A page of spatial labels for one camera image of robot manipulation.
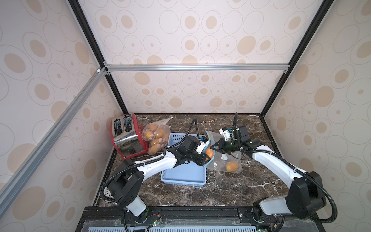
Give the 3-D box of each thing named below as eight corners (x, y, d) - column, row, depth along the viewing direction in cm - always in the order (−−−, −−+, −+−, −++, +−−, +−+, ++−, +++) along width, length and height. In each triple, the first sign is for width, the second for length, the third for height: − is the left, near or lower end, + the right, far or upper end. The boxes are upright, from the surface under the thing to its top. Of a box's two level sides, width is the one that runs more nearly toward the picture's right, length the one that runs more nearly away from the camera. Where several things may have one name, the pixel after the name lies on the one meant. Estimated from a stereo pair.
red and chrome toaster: (121, 161, 95) (109, 146, 80) (120, 134, 109) (110, 117, 95) (148, 153, 98) (142, 138, 84) (144, 128, 113) (137, 111, 98)
